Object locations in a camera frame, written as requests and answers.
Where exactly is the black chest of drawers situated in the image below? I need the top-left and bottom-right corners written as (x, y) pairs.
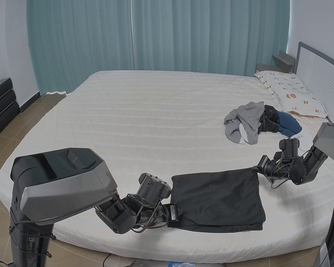
top-left (0, 78), bottom-right (20, 147)

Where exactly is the pile of clothes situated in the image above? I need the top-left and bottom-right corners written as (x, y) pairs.
top-left (224, 101), bottom-right (312, 151)

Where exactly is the grey bedside table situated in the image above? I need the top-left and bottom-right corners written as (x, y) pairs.
top-left (256, 50), bottom-right (296, 73)

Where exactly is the black T-shirt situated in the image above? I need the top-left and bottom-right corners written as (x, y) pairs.
top-left (167, 168), bottom-right (266, 233)

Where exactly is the bed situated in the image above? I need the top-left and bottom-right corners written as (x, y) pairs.
top-left (0, 41), bottom-right (334, 264)

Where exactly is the blue-green curtain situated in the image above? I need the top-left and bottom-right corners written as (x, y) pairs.
top-left (26, 0), bottom-right (136, 95)
top-left (131, 0), bottom-right (292, 76)

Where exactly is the black cable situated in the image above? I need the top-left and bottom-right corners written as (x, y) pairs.
top-left (103, 253), bottom-right (135, 267)
top-left (270, 176), bottom-right (289, 189)

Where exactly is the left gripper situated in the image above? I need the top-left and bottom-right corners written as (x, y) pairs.
top-left (159, 202), bottom-right (184, 228)

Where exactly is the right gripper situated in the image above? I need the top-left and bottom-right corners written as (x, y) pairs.
top-left (252, 155), bottom-right (279, 182)

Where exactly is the white printed pillow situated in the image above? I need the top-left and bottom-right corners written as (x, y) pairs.
top-left (253, 70), bottom-right (328, 118)

